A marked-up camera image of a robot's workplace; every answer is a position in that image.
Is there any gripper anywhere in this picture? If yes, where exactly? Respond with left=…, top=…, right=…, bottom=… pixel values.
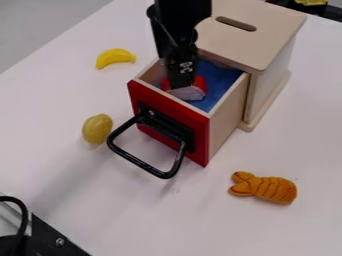
left=150, top=19, right=201, bottom=90

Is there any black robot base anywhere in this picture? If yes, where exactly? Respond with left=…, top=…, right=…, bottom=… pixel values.
left=0, top=195, right=93, bottom=256

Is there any drawer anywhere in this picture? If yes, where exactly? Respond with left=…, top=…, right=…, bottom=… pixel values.
left=105, top=57, right=252, bottom=180

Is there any yellow toy banana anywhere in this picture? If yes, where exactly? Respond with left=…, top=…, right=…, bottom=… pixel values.
left=94, top=48, right=138, bottom=71

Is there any yellow toy potato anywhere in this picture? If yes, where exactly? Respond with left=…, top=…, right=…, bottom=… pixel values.
left=80, top=113, right=115, bottom=145

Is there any cabinet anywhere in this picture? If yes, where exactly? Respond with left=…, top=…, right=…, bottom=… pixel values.
left=193, top=0, right=309, bottom=133

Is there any orange toy shrimp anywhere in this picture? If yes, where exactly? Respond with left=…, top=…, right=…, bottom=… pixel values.
left=227, top=171, right=298, bottom=205

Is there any yellow toy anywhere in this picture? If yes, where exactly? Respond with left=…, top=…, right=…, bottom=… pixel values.
left=293, top=0, right=332, bottom=7

